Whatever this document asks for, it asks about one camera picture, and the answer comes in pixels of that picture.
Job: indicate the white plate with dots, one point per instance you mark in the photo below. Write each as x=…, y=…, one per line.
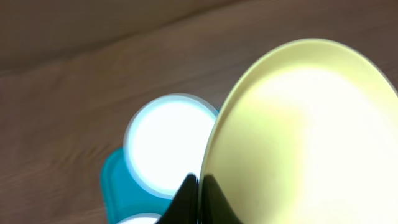
x=144, y=218

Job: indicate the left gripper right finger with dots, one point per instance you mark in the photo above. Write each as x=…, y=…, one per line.
x=215, y=208

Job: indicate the blue plastic tray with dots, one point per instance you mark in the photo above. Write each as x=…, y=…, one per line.
x=123, y=196

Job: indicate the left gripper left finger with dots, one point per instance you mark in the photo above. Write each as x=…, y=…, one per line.
x=183, y=209

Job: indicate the green rimmed plate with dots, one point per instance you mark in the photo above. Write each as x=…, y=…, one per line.
x=308, y=134

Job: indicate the light blue rimmed plate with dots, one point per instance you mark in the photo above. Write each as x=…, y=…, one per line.
x=166, y=140

